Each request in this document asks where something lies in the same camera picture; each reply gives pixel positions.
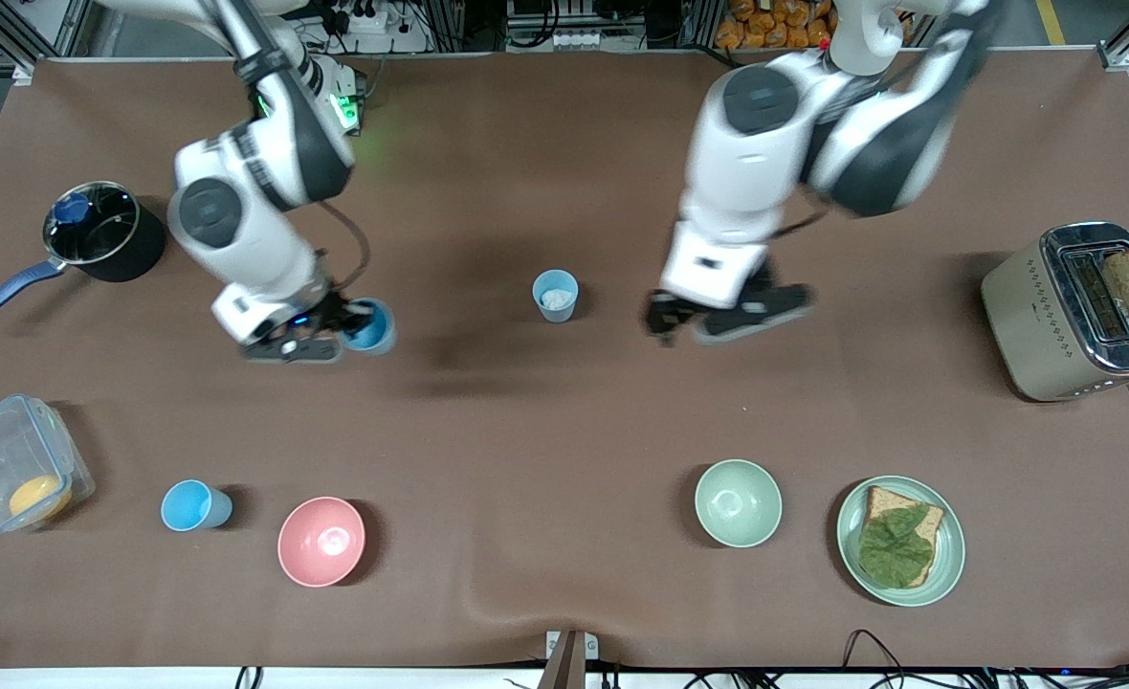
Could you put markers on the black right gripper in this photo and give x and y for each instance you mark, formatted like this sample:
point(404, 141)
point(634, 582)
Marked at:
point(332, 308)

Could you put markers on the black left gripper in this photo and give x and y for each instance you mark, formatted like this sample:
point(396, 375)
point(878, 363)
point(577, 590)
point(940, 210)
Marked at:
point(761, 286)

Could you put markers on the blue plastic cup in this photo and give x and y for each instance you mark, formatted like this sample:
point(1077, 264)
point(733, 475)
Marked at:
point(380, 337)
point(187, 505)

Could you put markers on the blue cup holding paper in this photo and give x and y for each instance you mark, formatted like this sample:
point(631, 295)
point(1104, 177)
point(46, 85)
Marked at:
point(550, 280)

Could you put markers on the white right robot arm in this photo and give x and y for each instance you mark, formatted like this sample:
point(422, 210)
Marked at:
point(239, 220)

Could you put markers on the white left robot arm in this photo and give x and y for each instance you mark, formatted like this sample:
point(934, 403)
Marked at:
point(756, 153)

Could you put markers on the white crumpled paper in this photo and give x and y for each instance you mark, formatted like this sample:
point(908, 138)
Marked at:
point(557, 299)

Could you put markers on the green bowl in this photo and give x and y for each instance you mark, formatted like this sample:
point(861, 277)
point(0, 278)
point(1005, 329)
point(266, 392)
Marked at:
point(739, 502)

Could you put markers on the pink bowl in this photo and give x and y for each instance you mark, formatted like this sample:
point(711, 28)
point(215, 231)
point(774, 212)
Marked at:
point(320, 541)

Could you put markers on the bread slice under lettuce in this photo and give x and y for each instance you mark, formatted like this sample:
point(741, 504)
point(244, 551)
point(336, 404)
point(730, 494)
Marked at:
point(882, 501)

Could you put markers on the green plate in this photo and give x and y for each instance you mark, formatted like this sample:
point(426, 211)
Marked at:
point(852, 541)

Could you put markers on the white power strip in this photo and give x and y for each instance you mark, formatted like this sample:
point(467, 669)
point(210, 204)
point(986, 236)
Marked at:
point(368, 17)

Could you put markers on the small blue object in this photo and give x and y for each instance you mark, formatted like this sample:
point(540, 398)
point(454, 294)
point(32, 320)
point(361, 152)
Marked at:
point(72, 207)

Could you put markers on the bag of orange buns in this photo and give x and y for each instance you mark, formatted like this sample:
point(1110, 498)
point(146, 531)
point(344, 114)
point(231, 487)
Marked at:
point(775, 24)

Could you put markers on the green lettuce leaf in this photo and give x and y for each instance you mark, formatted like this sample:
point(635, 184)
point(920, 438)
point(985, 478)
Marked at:
point(895, 545)

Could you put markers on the beige chrome toaster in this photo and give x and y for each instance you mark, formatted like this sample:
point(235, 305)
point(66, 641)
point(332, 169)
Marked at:
point(1024, 325)

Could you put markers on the orange round food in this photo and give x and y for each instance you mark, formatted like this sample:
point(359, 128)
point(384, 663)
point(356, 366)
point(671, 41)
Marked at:
point(33, 496)

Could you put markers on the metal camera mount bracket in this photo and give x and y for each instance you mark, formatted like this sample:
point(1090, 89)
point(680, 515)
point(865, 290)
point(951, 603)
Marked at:
point(571, 655)

